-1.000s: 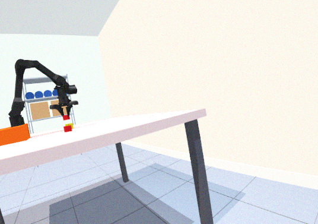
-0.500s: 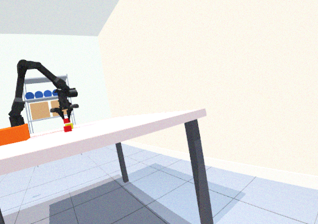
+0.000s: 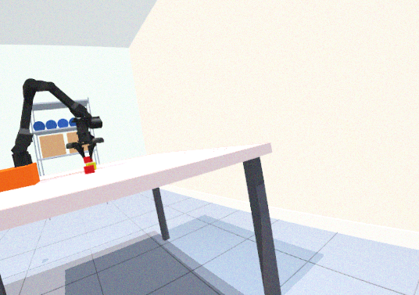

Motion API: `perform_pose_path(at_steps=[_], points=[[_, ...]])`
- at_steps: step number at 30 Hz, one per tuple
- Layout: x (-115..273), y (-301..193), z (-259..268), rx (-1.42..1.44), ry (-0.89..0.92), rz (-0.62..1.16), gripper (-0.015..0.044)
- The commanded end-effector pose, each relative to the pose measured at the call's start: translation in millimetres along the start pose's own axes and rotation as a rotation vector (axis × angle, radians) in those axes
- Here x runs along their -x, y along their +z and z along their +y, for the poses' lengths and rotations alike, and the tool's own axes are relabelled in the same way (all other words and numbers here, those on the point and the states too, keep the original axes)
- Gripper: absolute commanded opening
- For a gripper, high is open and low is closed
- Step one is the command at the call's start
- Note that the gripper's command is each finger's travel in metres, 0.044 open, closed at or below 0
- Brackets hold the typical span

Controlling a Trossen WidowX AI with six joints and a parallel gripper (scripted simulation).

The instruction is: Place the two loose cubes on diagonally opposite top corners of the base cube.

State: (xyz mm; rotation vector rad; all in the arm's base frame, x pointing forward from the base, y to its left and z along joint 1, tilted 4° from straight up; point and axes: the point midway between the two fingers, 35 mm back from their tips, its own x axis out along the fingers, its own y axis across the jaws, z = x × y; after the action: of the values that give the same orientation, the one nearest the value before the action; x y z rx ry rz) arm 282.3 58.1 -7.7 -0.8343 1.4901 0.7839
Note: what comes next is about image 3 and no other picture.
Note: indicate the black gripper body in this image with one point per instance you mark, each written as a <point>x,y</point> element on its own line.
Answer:
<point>84,139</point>

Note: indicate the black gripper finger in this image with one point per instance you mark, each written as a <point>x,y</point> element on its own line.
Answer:
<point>80,151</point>
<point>90,150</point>

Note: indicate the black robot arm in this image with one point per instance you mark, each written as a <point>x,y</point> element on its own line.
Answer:
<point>21,156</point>

